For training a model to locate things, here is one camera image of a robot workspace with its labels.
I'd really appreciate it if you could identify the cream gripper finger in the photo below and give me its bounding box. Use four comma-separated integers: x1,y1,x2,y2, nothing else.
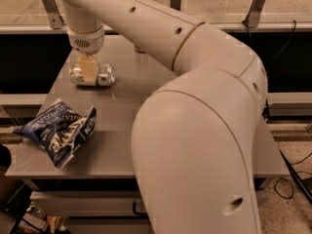
77,55,98,83

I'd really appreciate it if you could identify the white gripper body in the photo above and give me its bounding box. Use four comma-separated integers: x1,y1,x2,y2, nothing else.
67,26,104,55

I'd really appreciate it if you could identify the silver green 7up can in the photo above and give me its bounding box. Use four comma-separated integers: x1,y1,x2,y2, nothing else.
69,64,116,87

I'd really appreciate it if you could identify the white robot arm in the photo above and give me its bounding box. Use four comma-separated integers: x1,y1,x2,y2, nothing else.
63,0,267,234

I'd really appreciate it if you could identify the gold soda can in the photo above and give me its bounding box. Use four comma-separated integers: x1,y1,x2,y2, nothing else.
135,45,145,54

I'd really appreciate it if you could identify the blue white chip bag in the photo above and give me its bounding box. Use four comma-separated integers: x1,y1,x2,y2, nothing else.
13,98,97,169

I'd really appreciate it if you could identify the clutter under table left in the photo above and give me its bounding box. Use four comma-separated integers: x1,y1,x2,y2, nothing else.
0,179,71,234

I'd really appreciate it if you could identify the left metal rail bracket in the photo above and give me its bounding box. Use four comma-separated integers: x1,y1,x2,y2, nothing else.
42,0,64,29

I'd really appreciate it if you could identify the black drawer handle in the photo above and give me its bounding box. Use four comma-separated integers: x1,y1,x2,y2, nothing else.
132,202,148,217

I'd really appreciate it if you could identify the right metal rail bracket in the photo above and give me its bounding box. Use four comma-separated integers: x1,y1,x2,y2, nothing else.
244,0,266,28

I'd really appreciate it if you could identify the black cable on floor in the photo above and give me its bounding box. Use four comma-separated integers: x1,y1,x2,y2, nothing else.
242,19,312,207

